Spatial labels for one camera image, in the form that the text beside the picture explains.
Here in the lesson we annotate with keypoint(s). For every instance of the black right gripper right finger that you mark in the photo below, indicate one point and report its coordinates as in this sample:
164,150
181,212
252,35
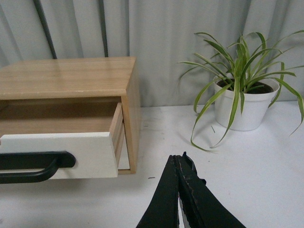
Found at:
201,208

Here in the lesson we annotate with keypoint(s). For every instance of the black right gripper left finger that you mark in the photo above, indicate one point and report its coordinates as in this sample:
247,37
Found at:
162,211

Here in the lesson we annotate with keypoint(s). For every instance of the white drawer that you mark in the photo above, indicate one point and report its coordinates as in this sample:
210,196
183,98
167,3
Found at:
92,132

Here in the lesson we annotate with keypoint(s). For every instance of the black drawer handle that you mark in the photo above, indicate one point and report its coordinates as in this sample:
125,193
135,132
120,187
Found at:
59,159

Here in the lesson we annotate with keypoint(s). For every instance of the wooden drawer cabinet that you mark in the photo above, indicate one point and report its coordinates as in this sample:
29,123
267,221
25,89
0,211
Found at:
105,79

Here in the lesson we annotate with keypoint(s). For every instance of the white plant pot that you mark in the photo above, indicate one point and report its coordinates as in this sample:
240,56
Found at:
254,109

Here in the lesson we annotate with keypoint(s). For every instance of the right spider plant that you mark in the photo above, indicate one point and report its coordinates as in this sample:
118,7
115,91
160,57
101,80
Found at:
241,74

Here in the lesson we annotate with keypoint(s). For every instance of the grey curtain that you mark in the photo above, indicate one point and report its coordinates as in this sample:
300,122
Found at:
161,34

